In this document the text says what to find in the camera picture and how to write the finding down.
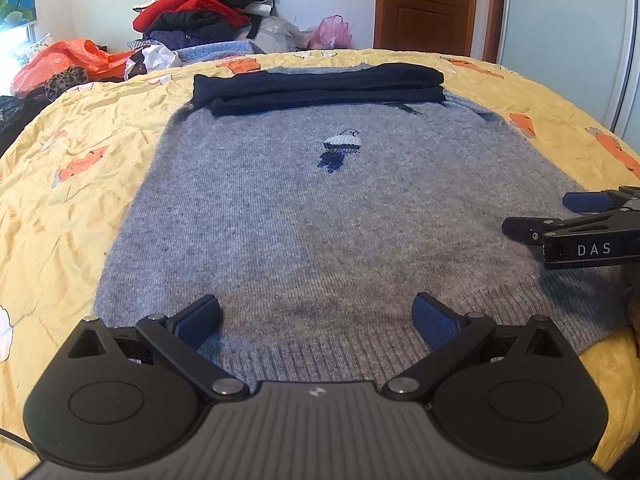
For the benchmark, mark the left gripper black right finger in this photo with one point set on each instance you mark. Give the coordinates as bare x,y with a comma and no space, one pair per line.
456,341

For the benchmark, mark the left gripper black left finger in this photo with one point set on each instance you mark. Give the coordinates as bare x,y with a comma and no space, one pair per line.
176,340

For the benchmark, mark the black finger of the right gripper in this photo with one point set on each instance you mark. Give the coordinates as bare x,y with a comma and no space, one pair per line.
537,231
595,202

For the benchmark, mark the grey navy knit sweater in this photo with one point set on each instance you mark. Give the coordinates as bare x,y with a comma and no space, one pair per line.
316,205

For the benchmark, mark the dark clothes at bed edge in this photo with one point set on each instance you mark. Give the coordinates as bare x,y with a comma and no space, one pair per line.
15,115

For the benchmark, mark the person's right hand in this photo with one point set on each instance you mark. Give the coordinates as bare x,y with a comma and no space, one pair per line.
631,280

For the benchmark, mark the glass sliding wardrobe door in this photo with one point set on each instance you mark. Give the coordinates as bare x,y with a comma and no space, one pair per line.
587,51

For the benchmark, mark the yellow floral bed quilt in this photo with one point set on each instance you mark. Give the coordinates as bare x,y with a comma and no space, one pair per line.
68,181

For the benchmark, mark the brown wooden door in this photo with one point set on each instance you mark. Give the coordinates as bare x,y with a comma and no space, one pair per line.
440,26

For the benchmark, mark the pink plastic bag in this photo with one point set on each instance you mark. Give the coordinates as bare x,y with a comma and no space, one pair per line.
332,33

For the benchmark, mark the white crumpled plastic bag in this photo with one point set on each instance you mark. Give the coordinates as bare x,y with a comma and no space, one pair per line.
150,59

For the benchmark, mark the leopard print cloth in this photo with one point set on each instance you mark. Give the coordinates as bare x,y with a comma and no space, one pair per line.
59,83

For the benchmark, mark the orange plastic bag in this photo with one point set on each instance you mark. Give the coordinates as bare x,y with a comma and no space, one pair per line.
53,60

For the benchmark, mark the light blue knit garment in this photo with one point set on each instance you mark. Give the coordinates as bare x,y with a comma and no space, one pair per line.
217,51

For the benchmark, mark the dark navy garment on pile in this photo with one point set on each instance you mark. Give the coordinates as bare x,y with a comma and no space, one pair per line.
185,29

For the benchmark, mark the clear plastic bag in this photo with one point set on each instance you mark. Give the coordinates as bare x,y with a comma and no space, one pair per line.
272,34

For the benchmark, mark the red garment on pile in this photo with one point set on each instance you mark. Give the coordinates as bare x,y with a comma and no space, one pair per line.
145,19

